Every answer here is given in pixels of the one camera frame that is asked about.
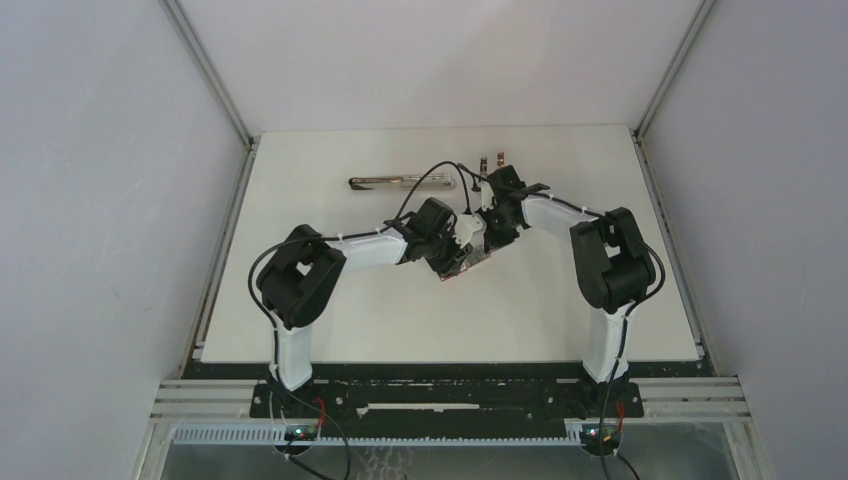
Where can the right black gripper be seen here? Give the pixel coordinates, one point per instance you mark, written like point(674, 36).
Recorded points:
point(493, 241)

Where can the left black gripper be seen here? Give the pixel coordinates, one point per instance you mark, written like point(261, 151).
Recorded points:
point(454, 262)

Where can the red white staple box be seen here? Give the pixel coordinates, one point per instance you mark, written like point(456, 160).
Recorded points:
point(474, 258)

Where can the black and beige stapler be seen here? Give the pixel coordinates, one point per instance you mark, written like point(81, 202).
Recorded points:
point(430, 182)

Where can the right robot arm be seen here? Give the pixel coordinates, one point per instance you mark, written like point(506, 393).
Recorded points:
point(614, 266)

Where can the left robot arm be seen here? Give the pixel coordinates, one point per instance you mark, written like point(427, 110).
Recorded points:
point(292, 282)

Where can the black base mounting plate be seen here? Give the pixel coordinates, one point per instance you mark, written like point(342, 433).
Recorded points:
point(328, 400)

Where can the right green circuit board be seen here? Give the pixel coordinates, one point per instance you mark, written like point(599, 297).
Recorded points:
point(598, 441)

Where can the green circuit board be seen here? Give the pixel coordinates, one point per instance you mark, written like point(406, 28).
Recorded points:
point(301, 433)
point(598, 441)

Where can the left green circuit board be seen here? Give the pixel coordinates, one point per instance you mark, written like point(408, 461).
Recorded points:
point(301, 433)

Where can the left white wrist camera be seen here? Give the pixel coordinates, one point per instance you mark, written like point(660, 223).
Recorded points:
point(469, 229)

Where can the right corner frame post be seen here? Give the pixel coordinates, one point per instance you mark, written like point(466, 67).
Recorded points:
point(692, 33)

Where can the corner frame post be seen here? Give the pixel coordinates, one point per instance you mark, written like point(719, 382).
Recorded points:
point(209, 73)
point(692, 33)

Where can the left corner frame post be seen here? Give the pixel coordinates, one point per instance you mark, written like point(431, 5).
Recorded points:
point(209, 73)

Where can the white slotted cable duct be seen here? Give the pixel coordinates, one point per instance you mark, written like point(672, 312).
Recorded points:
point(267, 434)

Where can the aluminium frame rail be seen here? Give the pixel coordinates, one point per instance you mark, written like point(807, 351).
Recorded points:
point(663, 399)

